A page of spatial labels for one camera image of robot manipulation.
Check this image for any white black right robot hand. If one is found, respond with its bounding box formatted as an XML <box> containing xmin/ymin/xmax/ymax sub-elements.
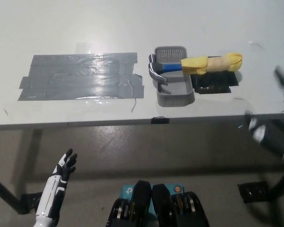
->
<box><xmin>245</xmin><ymin>63</ymin><xmax>284</xmax><ymax>158</ymax></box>

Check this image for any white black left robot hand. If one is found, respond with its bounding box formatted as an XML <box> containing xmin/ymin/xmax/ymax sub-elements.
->
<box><xmin>35</xmin><ymin>148</ymin><xmax>78</xmax><ymax>217</ymax></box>

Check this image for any blue hammer with yellow wrap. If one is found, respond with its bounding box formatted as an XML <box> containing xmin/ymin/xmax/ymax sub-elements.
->
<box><xmin>148</xmin><ymin>52</ymin><xmax>243</xmax><ymax>86</ymax></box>

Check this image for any gray plastic basket container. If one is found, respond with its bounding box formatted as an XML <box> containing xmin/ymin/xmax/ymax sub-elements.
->
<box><xmin>154</xmin><ymin>45</ymin><xmax>195</xmax><ymax>107</ymax></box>

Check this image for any black floor tape patch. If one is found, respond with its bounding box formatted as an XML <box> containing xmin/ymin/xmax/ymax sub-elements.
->
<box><xmin>20</xmin><ymin>192</ymin><xmax>43</xmax><ymax>215</ymax></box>
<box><xmin>237</xmin><ymin>181</ymin><xmax>274</xmax><ymax>204</ymax></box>

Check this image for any black metal table leg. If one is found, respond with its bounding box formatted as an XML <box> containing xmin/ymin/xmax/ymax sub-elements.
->
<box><xmin>0</xmin><ymin>172</ymin><xmax>23</xmax><ymax>215</ymax></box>
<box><xmin>269</xmin><ymin>163</ymin><xmax>284</xmax><ymax>197</ymax></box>

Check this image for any teal cardboard box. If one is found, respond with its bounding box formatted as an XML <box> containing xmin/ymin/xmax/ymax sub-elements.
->
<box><xmin>120</xmin><ymin>183</ymin><xmax>186</xmax><ymax>213</ymax></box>

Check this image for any gray duct tape patch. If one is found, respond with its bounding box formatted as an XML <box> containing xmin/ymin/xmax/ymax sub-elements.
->
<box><xmin>17</xmin><ymin>52</ymin><xmax>145</xmax><ymax>102</ymax></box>

